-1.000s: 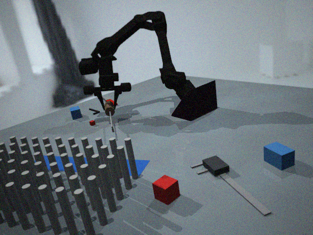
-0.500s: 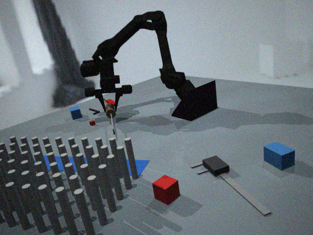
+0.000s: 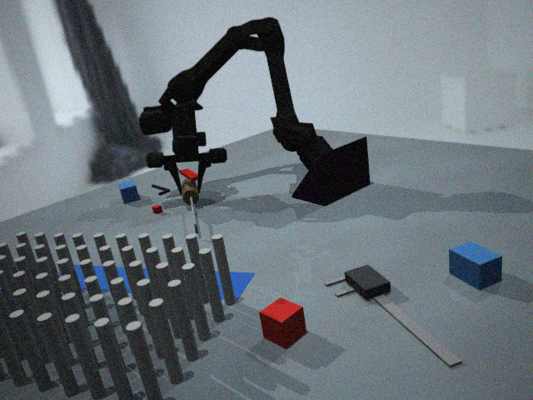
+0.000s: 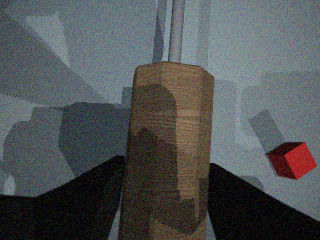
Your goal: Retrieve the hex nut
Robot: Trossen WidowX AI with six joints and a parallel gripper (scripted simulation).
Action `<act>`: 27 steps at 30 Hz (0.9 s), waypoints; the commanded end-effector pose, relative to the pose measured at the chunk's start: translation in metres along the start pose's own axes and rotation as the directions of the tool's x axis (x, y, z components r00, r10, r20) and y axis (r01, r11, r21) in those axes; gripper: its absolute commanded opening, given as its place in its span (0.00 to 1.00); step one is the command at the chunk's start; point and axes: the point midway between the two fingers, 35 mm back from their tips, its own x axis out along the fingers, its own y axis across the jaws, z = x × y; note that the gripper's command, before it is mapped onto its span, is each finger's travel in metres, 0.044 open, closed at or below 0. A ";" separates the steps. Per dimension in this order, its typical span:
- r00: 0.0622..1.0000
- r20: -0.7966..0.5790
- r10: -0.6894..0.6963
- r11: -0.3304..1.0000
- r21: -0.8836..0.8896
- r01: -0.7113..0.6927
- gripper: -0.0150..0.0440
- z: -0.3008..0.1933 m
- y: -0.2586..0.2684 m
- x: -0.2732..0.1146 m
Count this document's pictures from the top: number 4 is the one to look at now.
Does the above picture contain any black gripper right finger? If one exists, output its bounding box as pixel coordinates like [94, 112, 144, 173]
[207, 163, 320, 240]

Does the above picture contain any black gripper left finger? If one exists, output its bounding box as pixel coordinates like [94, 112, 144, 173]
[0, 156, 125, 240]

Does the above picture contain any red cube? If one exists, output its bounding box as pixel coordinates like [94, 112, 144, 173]
[268, 142, 318, 180]

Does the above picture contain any tool with wooden handle and grey metal shaft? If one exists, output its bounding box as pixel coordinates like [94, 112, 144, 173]
[117, 0, 215, 240]

